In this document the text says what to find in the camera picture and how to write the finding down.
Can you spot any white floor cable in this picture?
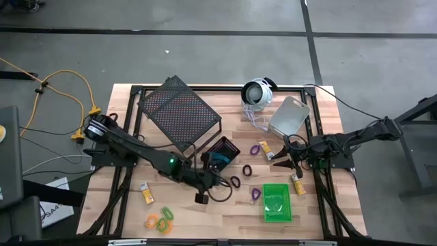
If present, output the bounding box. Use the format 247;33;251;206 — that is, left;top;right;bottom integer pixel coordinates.
20;154;93;175

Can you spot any white mug with cable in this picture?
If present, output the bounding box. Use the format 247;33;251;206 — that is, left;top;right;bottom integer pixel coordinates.
240;77;279;112

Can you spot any white cardboard box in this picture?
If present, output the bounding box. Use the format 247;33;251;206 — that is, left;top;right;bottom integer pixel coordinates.
40;176;74;228

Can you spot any black aluminium table frame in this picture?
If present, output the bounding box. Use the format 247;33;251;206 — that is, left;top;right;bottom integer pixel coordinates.
80;84;368;240

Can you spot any black perforated metal shelf riser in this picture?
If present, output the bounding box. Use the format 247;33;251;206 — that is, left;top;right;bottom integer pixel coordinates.
137;74;223;154

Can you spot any black metal stand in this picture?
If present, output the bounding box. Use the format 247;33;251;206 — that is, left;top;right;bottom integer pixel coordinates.
395;95;437;199

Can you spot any green coil keychain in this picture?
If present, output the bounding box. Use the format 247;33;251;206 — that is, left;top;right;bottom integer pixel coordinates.
160;206;175;221
155;217;170;233

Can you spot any silver aluminium bracket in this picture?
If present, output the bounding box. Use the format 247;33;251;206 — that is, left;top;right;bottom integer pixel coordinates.
299;240;338;246
108;238;147;246

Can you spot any black plastic mesh basket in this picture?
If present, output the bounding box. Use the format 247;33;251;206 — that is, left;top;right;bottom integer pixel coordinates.
201;135;242;174

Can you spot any green plastic basket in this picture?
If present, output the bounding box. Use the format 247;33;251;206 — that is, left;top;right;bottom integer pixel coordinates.
262;183;294;223

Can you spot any yellow snack packet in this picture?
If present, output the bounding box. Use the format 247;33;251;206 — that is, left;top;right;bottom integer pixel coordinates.
290;173;307;197
258;140;276;161
139;182;155;205

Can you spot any black right camera cable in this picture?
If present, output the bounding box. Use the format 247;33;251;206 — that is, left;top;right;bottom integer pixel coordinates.
283;134;310;153

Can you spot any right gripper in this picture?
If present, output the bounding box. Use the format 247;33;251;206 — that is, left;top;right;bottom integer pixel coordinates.
272;139;311;178

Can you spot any black camera cable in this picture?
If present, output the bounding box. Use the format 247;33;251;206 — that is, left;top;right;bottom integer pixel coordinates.
206;174;234;203
283;134;310;153

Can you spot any yellow extension cable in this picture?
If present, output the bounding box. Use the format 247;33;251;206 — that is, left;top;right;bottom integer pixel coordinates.
0;57;102;144

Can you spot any white lamp cable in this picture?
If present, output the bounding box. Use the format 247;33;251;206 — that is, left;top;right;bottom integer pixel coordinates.
241;102;272;133

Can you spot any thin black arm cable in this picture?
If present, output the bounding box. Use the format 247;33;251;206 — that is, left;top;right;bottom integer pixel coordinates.
303;83;385;120

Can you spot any black left camera cable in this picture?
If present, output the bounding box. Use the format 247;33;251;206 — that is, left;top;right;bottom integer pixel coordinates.
206;174;234;203

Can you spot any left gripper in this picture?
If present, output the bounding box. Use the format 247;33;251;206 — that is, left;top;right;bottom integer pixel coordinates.
191;152;226;194

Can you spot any teal elastic band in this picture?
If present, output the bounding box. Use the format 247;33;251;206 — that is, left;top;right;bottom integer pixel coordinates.
212;152;231;166

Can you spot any white plastic bin with handle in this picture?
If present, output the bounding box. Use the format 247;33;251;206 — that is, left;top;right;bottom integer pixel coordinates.
268;96;311;137

